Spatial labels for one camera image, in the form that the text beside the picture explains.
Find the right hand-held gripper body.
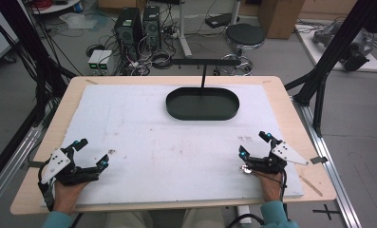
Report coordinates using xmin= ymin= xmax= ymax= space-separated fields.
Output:
xmin=242 ymin=139 xmax=310 ymax=176

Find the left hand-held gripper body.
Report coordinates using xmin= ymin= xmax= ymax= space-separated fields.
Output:
xmin=40 ymin=146 xmax=101 ymax=187

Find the person's right hand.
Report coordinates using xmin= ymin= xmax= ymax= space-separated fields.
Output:
xmin=257 ymin=172 xmax=285 ymax=203

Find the person's left hand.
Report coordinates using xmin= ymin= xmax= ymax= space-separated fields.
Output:
xmin=52 ymin=180 xmax=89 ymax=217

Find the thin wooden stick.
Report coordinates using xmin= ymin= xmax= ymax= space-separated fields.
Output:
xmin=298 ymin=175 xmax=324 ymax=198

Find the black stand with oval tray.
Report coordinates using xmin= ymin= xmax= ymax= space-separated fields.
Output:
xmin=165 ymin=58 xmax=243 ymax=122

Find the person's right leg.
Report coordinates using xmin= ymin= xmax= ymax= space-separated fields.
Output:
xmin=181 ymin=208 xmax=230 ymax=228

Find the white box with green display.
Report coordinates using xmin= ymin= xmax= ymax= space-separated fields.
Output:
xmin=87 ymin=48 xmax=104 ymax=72
xmin=98 ymin=49 xmax=114 ymax=72

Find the white platform board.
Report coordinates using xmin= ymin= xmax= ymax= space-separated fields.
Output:
xmin=294 ymin=23 xmax=377 ymax=74

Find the black round stool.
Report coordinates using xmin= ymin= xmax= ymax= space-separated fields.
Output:
xmin=219 ymin=23 xmax=267 ymax=77

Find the brown cardboard box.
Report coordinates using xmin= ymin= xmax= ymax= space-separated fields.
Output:
xmin=257 ymin=0 xmax=306 ymax=40

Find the clear plastic sheet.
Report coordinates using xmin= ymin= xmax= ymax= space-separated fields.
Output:
xmin=59 ymin=11 xmax=99 ymax=30

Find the black flat case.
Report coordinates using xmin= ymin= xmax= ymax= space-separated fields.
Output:
xmin=204 ymin=12 xmax=241 ymax=29

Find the grey machine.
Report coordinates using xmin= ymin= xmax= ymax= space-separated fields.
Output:
xmin=312 ymin=21 xmax=374 ymax=72

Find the black computer tower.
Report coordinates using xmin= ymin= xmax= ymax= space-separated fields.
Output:
xmin=114 ymin=7 xmax=145 ymax=55
xmin=141 ymin=5 xmax=162 ymax=51

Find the white desk leg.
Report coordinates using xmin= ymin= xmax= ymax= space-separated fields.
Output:
xmin=177 ymin=0 xmax=194 ymax=59

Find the white round table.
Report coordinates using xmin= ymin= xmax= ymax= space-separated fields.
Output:
xmin=28 ymin=0 xmax=83 ymax=15

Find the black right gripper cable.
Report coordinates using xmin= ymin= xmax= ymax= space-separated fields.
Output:
xmin=226 ymin=170 xmax=289 ymax=228

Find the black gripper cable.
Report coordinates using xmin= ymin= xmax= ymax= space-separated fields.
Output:
xmin=226 ymin=170 xmax=289 ymax=228
xmin=37 ymin=160 xmax=57 ymax=213

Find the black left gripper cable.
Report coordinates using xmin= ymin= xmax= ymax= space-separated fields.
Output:
xmin=37 ymin=160 xmax=57 ymax=213

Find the aluminium rail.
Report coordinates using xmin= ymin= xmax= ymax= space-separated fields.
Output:
xmin=0 ymin=125 xmax=44 ymax=218
xmin=291 ymin=96 xmax=363 ymax=228

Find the black metal frame strut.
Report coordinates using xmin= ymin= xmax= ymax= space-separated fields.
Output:
xmin=284 ymin=0 xmax=377 ymax=138
xmin=0 ymin=0 xmax=78 ymax=191

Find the coiled black cable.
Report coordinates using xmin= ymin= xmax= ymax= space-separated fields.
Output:
xmin=150 ymin=50 xmax=174 ymax=70

